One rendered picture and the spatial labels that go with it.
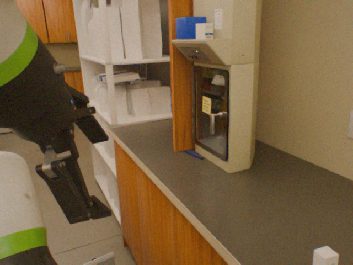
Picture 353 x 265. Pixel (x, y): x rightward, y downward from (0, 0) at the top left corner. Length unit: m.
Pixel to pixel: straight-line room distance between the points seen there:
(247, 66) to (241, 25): 0.16
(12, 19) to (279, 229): 0.95
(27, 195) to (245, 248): 0.62
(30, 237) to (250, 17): 1.08
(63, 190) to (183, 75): 1.28
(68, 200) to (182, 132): 1.30
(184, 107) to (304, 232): 0.87
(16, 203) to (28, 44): 0.34
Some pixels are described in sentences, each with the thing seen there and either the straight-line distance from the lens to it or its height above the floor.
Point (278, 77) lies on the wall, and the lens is 1.75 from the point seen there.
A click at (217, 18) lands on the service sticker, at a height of 1.59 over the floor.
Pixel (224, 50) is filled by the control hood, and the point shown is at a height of 1.47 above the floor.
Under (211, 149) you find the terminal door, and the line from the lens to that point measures 1.50.
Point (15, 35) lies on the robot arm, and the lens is 0.31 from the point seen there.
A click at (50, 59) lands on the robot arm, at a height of 1.51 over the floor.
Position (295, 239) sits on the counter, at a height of 0.94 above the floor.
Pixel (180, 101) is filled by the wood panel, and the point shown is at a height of 1.20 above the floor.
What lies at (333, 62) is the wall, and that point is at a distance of 1.52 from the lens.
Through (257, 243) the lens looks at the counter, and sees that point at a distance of 1.02.
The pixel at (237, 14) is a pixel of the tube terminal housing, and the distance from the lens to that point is 1.31.
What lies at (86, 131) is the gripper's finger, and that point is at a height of 1.38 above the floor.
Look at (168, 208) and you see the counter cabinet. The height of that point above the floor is 0.81.
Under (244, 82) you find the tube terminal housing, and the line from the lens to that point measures 1.35.
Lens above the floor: 1.53
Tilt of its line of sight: 17 degrees down
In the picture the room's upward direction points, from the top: 2 degrees counter-clockwise
